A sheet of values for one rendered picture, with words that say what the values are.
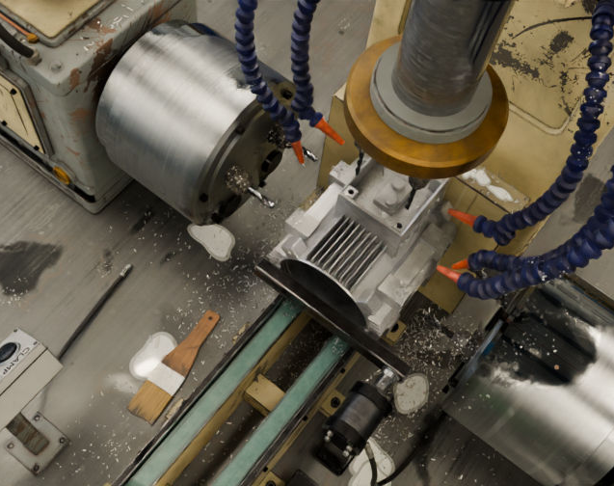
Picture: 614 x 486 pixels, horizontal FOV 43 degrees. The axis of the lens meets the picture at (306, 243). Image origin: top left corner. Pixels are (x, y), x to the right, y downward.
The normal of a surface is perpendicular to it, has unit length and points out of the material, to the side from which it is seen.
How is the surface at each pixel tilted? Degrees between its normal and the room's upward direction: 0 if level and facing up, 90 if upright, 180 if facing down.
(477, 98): 0
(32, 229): 0
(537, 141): 90
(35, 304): 0
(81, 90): 90
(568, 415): 39
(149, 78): 24
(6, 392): 52
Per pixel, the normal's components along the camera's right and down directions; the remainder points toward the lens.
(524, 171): -0.61, 0.69
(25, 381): 0.67, 0.18
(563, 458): -0.50, 0.40
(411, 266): 0.08, -0.44
